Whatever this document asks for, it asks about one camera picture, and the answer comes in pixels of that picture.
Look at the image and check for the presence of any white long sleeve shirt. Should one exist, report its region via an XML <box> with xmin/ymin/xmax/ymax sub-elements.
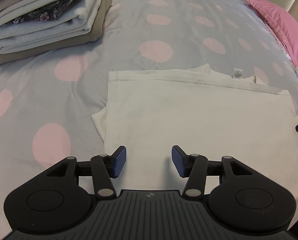
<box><xmin>92</xmin><ymin>65</ymin><xmax>298</xmax><ymax>200</ymax></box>

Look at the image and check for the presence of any pink pillow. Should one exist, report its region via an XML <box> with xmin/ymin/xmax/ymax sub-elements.
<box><xmin>246</xmin><ymin>0</ymin><xmax>298</xmax><ymax>67</ymax></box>

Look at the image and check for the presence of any grey pink dotted bedspread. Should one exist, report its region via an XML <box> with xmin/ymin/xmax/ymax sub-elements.
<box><xmin>0</xmin><ymin>0</ymin><xmax>298</xmax><ymax>239</ymax></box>

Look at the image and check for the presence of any white folded towel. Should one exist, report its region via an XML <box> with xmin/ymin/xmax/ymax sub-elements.
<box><xmin>0</xmin><ymin>0</ymin><xmax>102</xmax><ymax>54</ymax></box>

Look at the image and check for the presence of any floral dark folded garment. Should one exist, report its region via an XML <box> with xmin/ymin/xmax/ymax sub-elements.
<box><xmin>4</xmin><ymin>0</ymin><xmax>82</xmax><ymax>25</ymax></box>

